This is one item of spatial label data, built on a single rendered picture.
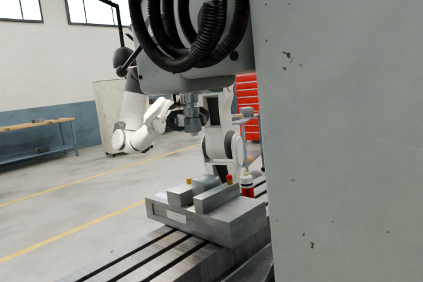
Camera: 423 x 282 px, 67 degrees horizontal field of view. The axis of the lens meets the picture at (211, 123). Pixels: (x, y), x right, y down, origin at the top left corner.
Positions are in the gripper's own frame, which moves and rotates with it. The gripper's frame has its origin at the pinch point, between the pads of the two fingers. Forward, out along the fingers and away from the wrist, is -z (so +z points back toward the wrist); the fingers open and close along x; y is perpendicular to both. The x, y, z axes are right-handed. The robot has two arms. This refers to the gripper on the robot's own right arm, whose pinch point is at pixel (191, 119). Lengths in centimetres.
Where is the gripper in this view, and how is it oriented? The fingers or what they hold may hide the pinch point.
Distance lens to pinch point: 85.1
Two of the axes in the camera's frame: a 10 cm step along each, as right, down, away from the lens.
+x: 9.2, -1.5, 3.6
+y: 1.1, 9.8, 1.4
